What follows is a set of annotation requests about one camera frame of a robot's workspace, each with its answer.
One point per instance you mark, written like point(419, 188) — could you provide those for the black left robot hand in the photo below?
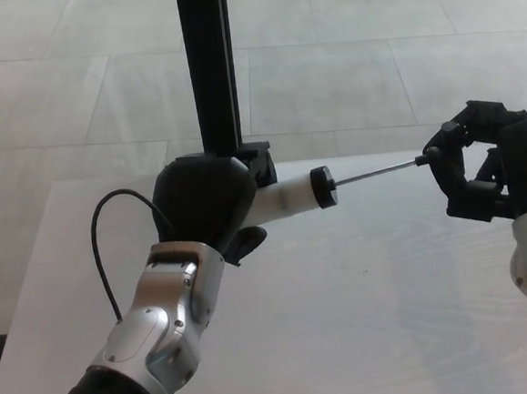
point(204, 197)

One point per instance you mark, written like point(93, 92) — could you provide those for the black metal post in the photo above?
point(210, 73)

